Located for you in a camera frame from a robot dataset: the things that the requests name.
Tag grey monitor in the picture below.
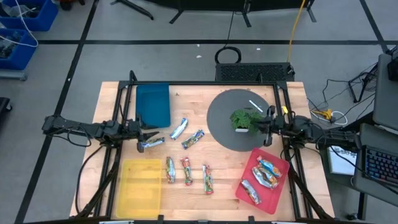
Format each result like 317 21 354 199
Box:
372 53 398 131

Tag black perforated case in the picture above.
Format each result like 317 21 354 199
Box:
215 62 295 83

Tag teal blue plastic tray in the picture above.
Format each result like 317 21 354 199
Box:
136 83 172 129

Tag black tripod leg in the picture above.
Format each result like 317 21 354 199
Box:
110 0 155 21

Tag black looped cable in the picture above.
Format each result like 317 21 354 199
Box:
214 11 243 65

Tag black arm base cable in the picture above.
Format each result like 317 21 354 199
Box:
74 144 105 215

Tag red plastic tray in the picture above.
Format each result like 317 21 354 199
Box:
234 147 290 215

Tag white cable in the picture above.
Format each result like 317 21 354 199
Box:
0 0 39 49

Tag red green granola bar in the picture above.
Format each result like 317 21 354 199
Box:
165 156 177 184
202 164 215 195
180 157 193 187

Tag black metal frame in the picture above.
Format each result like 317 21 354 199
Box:
74 70 335 223

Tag yellow cable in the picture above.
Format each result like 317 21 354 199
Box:
286 0 307 63

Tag white strip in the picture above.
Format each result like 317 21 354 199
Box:
248 99 264 113

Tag orange blue granola bar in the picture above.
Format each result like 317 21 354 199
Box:
256 155 283 178
251 166 280 190
240 179 262 205

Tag blue silver granola bar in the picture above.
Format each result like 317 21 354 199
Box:
169 117 189 141
181 129 205 150
141 136 165 149

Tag black stand legs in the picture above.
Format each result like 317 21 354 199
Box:
169 0 252 28

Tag black wire stand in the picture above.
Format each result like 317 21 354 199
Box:
348 63 379 103

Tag yellow plastic tray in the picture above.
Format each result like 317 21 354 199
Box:
115 158 163 220

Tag yellow floor connector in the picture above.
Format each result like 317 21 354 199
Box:
312 108 333 121

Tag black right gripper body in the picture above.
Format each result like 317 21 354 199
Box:
263 105 285 147

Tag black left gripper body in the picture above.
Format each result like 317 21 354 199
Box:
127 114 145 154

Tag grey round mat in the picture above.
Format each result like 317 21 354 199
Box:
206 89 276 152

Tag white paper box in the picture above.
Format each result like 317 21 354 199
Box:
328 146 358 177

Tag green plant in white pot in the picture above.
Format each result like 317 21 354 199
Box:
229 108 265 135

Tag blue storage bin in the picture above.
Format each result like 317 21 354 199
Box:
0 28 39 71
0 0 59 32

